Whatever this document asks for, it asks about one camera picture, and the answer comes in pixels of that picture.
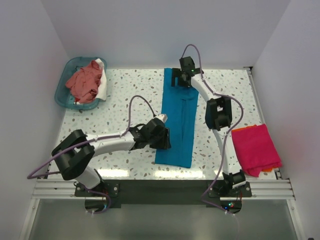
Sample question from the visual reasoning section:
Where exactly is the blue t shirt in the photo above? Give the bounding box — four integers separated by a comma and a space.
155, 68, 199, 168

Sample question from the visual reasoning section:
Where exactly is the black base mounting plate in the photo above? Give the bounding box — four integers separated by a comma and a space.
74, 180, 253, 210

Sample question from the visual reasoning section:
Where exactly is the folded magenta t shirt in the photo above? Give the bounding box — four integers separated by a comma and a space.
231, 123, 283, 178

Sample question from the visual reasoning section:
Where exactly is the salmon pink t shirt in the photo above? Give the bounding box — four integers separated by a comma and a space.
65, 59, 104, 104

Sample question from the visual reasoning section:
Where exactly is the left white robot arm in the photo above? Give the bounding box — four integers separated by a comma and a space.
51, 114, 171, 196

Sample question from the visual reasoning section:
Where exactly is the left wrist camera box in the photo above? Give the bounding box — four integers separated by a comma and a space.
155, 114, 168, 124

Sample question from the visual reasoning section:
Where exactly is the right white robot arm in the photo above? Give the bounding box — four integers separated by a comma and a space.
171, 56, 246, 197

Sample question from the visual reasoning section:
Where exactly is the white t shirt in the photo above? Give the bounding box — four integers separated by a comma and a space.
73, 57, 109, 105

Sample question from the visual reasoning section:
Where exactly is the teal plastic laundry basket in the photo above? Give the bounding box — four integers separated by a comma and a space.
54, 56, 102, 110

